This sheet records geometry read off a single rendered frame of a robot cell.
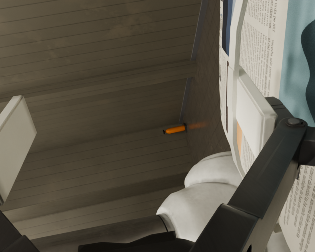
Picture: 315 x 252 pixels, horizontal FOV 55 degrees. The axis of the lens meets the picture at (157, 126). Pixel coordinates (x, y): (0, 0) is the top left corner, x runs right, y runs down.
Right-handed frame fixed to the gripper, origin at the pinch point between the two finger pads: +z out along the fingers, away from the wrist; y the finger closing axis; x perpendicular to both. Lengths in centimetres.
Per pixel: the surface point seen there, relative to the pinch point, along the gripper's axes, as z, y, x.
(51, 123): 522, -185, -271
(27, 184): 536, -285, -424
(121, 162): 558, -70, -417
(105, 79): 448, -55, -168
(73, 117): 521, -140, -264
